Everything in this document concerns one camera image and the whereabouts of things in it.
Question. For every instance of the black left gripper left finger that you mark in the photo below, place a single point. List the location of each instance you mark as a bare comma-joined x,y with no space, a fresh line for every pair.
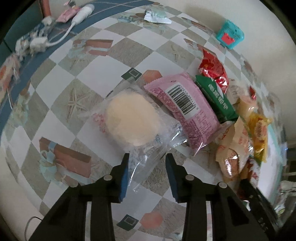
66,220

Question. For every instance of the brown bread snack packet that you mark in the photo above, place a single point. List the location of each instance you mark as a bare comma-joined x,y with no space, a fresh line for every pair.
234,149

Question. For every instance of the patterned checkered tablecloth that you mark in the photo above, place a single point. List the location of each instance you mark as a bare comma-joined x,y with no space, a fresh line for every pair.
82,71

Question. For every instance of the pink barcode snack packet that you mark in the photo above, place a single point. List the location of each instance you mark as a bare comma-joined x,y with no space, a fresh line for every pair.
183,98

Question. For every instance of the red foil snack bag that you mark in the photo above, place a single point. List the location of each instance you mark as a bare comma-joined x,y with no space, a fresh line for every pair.
211,67

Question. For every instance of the green snack packet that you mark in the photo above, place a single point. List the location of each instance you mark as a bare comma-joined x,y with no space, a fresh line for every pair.
218,101

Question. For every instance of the white power strip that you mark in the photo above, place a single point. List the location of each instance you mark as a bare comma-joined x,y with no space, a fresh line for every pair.
83,13

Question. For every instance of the yellow cake packet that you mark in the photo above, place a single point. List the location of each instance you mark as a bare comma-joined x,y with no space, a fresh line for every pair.
258,128

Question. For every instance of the torn silver green wrapper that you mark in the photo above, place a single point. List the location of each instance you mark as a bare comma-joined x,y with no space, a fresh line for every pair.
156,16

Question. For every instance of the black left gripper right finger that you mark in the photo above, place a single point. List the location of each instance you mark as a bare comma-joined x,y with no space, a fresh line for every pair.
230,218

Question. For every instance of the small pink packet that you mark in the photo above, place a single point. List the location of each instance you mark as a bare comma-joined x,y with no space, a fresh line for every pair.
67,15

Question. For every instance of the teal toy box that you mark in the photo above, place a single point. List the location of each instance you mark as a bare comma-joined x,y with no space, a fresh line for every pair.
230,35

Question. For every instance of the clear round white cake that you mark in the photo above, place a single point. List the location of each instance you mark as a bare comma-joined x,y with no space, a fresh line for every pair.
133,122

